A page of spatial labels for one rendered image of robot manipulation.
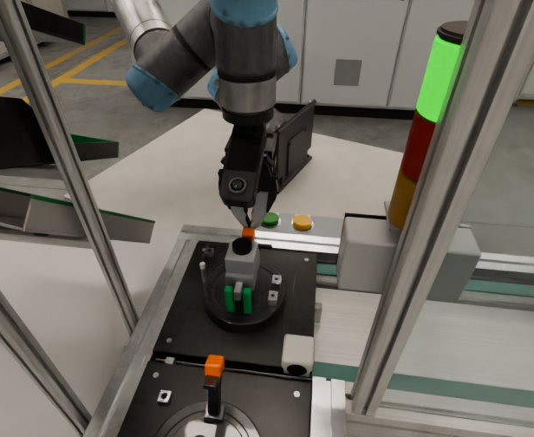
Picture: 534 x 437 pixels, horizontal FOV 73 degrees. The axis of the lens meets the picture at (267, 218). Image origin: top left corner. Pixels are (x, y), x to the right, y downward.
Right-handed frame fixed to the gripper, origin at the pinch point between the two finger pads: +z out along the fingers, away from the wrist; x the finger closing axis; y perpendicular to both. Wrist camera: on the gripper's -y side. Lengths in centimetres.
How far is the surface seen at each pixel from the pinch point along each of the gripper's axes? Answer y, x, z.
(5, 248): 9, 61, 21
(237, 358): -17.8, -1.0, 10.3
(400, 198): -19.2, -16.7, -21.7
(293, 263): 2.5, -7.6, 10.3
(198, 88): 291, 103, 87
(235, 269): -9.0, 0.6, 0.7
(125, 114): 271, 173, 108
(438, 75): -19.4, -16.8, -31.8
